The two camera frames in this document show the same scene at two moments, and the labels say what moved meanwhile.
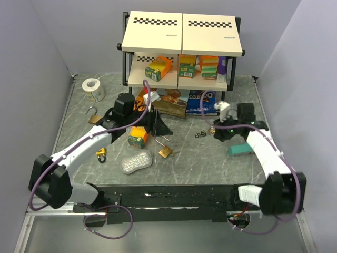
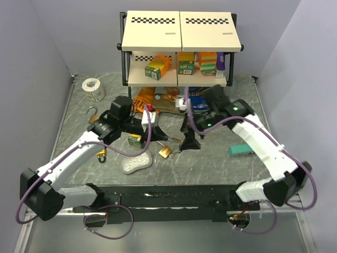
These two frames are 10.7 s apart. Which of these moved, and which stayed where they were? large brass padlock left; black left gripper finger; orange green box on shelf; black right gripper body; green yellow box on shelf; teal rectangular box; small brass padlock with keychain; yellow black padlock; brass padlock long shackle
Moved: black left gripper finger; black right gripper body; small brass padlock with keychain
Stayed: orange green box on shelf; large brass padlock left; brass padlock long shackle; teal rectangular box; green yellow box on shelf; yellow black padlock
